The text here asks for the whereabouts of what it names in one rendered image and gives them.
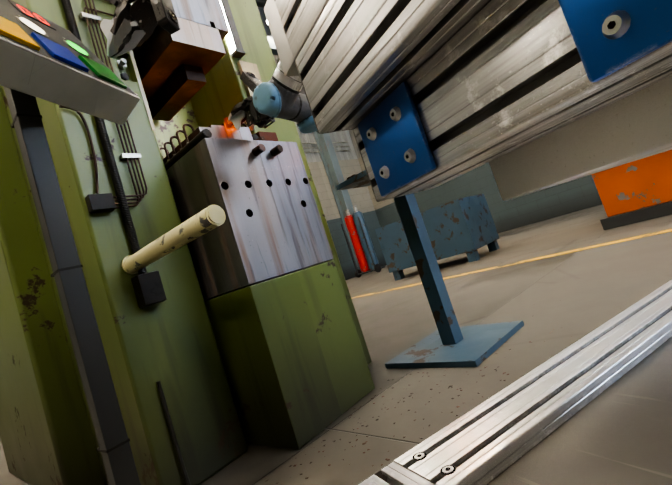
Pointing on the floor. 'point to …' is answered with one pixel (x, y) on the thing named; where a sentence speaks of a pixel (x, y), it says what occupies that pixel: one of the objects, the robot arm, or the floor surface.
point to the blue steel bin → (443, 233)
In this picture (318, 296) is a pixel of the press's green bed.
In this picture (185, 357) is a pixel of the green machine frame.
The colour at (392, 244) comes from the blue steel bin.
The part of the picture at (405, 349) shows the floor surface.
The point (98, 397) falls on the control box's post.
